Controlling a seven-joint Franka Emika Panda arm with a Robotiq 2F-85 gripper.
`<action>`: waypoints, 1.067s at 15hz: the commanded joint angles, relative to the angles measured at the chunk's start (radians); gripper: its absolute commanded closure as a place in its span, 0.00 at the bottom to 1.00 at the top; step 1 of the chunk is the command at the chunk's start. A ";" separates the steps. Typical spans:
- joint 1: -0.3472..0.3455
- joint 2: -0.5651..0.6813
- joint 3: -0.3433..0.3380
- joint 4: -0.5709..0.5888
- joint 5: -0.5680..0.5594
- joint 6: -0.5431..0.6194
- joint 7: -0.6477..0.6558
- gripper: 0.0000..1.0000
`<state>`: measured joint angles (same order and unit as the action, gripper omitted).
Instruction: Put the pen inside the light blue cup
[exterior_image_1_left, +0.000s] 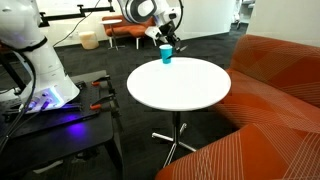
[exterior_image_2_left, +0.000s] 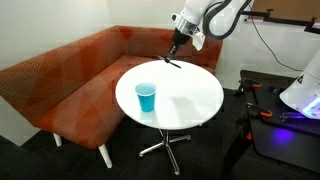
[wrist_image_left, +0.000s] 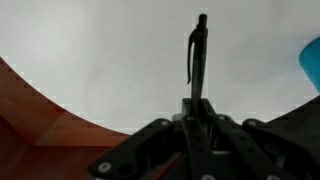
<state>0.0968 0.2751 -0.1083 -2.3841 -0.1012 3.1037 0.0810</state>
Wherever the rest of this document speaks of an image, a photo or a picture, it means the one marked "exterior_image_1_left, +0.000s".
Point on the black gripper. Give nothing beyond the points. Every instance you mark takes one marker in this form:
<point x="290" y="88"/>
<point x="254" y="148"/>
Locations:
<point x="165" y="30"/>

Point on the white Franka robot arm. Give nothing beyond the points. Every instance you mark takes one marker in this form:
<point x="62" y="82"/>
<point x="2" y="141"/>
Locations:
<point x="40" y="63"/>

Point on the light blue plastic cup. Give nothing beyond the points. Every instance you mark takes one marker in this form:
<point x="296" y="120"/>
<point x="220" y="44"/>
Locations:
<point x="165" y="55"/>

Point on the orange bench with white legs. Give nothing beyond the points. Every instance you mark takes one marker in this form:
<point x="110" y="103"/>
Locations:
<point x="116" y="30"/>

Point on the small white round side table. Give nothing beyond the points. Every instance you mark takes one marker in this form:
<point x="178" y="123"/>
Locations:
<point x="111" y="22"/>

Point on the beige round stool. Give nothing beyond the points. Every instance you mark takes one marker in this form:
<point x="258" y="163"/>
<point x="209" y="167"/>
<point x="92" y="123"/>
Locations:
<point x="88" y="40"/>

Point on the orange patterned corner sofa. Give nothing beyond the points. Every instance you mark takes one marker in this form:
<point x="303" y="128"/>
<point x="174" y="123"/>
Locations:
<point x="266" y="110"/>

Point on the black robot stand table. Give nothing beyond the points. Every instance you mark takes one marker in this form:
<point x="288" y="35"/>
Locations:
<point x="60" y="140"/>

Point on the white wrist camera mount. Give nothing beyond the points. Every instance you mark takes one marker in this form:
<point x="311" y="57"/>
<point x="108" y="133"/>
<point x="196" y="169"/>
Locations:
<point x="152" y="33"/>

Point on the white round pedestal table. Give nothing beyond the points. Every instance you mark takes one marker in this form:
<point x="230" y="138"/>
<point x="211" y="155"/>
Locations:
<point x="180" y="86"/>

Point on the black camera mounting bar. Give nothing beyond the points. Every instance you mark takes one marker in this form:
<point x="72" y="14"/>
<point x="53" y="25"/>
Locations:
<point x="66" y="16"/>

